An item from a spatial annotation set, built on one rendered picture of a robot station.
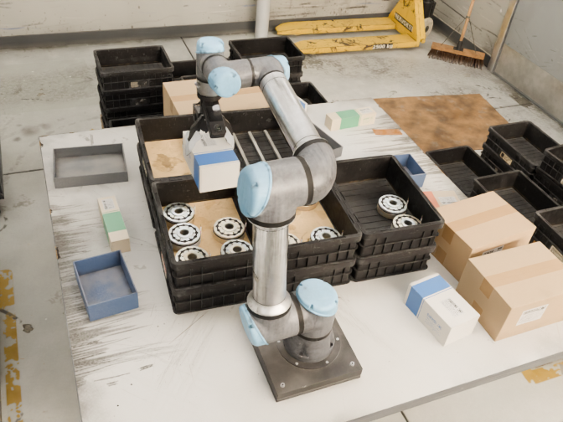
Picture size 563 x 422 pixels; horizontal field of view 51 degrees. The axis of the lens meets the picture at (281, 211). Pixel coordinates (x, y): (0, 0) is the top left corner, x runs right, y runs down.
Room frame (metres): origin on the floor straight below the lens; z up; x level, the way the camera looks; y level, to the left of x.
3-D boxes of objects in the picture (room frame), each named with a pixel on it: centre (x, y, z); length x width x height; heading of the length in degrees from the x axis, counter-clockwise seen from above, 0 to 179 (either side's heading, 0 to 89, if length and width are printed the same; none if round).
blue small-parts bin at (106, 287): (1.23, 0.52, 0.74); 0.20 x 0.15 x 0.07; 31
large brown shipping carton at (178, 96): (2.20, 0.33, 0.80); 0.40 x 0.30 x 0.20; 117
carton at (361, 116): (2.43, -0.27, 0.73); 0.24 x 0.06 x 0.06; 120
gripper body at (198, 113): (1.50, 0.25, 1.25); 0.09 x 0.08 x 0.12; 26
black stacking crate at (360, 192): (1.63, -0.33, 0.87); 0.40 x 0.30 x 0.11; 23
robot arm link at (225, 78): (1.41, 0.18, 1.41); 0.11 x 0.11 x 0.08; 27
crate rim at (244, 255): (1.40, 0.23, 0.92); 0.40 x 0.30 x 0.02; 23
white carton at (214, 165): (1.47, 0.24, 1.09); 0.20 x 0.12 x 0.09; 26
